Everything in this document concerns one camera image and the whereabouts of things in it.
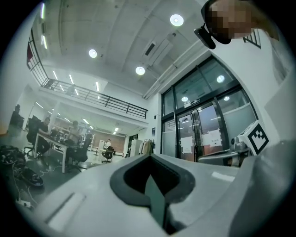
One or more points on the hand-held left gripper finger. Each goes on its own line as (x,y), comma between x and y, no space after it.
(261,189)

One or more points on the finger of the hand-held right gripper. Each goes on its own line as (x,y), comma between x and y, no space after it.
(215,157)

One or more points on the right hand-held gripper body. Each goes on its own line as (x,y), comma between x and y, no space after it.
(257,139)

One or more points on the grey vacuum cleaner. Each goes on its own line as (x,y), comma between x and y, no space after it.
(97,208)

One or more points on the white paper notice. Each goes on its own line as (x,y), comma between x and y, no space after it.
(212,138)
(187,144)

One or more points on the black framed glass door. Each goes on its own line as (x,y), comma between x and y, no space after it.
(203,115)

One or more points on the person's white shirt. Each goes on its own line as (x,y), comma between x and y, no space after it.
(254,76)

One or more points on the clothes rack with garments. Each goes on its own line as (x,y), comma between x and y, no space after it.
(146,147)

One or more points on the white cabinet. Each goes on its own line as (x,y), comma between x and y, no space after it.
(136,147)

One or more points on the white ceiling pipes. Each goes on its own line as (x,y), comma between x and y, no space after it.
(171,69)

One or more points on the black office chair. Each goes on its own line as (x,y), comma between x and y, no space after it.
(79,154)
(31,134)
(108,154)

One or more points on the round ceiling light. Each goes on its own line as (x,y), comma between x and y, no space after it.
(140,70)
(92,53)
(176,20)

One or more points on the ceiling air conditioner unit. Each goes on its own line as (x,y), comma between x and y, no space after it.
(158,48)

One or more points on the person's head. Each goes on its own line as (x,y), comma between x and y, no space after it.
(236,16)

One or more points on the black balcony railing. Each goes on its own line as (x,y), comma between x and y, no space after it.
(97,98)

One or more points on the white office desk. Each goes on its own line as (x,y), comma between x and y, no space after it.
(59,145)

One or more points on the white power strip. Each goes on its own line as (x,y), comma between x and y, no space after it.
(23,203)

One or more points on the red flag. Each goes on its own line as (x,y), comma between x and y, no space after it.
(29,53)

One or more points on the dark wall poster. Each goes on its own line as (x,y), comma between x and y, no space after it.
(153,132)

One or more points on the black head-worn camera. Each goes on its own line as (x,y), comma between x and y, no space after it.
(205,38)

